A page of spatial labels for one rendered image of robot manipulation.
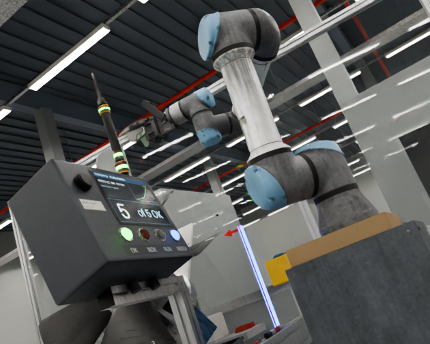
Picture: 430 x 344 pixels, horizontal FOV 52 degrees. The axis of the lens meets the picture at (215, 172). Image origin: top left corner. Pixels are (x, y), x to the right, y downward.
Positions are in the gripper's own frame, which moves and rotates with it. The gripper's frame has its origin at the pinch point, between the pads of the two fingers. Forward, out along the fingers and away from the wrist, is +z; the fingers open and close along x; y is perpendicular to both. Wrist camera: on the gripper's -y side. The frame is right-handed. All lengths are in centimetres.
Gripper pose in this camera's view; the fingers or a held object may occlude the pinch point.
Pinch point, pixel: (127, 136)
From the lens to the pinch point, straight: 167.7
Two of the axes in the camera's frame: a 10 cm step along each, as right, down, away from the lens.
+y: 3.4, 9.0, -2.9
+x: 4.1, 1.4, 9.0
